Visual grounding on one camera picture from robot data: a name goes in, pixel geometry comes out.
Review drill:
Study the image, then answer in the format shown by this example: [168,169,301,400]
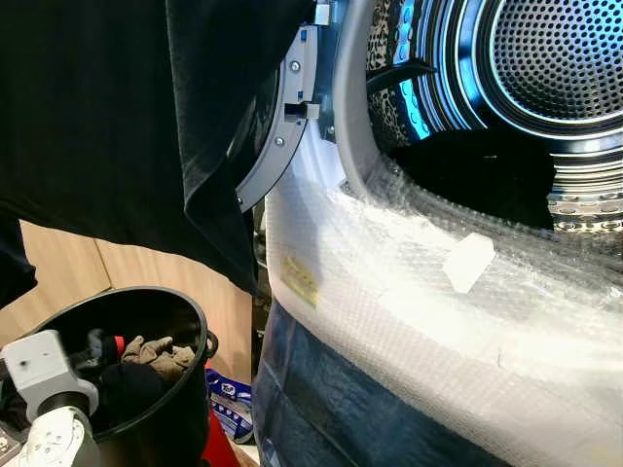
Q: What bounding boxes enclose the black garment inside drum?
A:
[389,126,558,233]

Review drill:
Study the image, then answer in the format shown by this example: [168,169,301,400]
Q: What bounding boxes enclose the white tape piece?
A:
[441,232,495,295]

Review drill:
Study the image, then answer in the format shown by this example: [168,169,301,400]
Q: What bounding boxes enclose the perforated steel washer drum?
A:
[394,0,623,234]

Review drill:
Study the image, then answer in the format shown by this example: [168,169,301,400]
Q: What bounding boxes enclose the clear bubble wrap sheet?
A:
[263,146,623,467]

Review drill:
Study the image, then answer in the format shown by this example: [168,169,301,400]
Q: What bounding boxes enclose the black drum paddle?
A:
[368,58,439,96]

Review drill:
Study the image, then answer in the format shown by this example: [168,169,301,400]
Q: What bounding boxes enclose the grey rubber door gasket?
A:
[331,0,410,196]

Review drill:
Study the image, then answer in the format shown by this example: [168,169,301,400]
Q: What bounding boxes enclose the yellow warning sticker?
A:
[280,253,320,307]

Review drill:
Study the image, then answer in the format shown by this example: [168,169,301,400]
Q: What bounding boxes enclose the grey round washer door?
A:
[234,0,337,213]

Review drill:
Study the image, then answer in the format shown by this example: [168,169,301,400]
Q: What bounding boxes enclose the blue and white package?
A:
[204,368,254,444]

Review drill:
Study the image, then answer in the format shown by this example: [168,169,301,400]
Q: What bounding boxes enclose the red cloth item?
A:
[200,409,242,467]

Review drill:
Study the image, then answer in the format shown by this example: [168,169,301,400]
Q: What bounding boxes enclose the tan crumpled garment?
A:
[119,336,198,382]

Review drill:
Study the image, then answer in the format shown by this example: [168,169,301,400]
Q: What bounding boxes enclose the black plastic bucket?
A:
[0,285,220,467]

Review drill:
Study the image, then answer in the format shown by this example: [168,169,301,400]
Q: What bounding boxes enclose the black crumpled garment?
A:
[92,360,166,429]

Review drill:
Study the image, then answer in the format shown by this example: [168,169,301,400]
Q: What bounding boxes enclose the grey crumpled garment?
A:
[73,329,113,376]

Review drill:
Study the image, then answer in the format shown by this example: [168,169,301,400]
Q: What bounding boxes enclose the large black hanging garment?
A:
[0,0,317,310]

